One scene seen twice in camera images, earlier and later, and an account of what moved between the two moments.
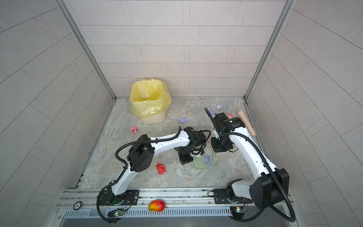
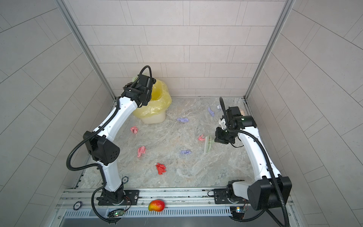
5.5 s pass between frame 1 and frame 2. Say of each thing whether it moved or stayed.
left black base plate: stayed
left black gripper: moved
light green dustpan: moved
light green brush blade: moved
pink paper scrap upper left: stayed
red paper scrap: stayed
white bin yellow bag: stayed
